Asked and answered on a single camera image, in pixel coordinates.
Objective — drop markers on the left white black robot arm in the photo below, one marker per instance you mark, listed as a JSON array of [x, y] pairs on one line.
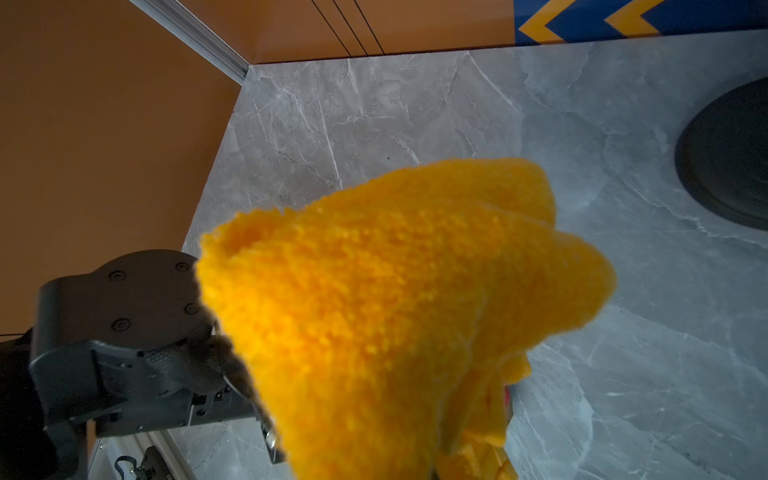
[[128, 348]]

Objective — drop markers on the orange fluffy cloth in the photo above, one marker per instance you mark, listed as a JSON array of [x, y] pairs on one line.
[[381, 325]]

